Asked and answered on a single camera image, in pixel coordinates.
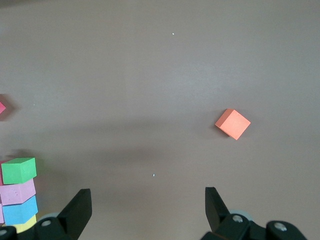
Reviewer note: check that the yellow foam block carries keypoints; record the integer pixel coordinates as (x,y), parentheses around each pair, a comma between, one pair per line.
(25,225)

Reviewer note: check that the brown table cover sheet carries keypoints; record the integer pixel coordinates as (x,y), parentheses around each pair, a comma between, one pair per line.
(150,75)

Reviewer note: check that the orange foam block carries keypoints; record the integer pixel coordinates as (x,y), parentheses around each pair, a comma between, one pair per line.
(233,125)

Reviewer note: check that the pink foam block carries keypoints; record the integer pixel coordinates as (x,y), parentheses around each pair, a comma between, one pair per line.
(17,192)
(1,213)

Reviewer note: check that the green foam block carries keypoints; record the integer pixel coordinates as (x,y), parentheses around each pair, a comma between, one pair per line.
(18,171)

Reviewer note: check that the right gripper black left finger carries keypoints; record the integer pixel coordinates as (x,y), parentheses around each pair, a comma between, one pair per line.
(75,215)

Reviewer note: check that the blue foam block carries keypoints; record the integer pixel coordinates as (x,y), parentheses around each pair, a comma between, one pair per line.
(20,211)

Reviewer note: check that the red foam block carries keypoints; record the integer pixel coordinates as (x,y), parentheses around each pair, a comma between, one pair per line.
(2,108)
(1,175)

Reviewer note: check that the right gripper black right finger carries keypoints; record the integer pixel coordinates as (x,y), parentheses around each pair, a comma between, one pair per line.
(217,217)

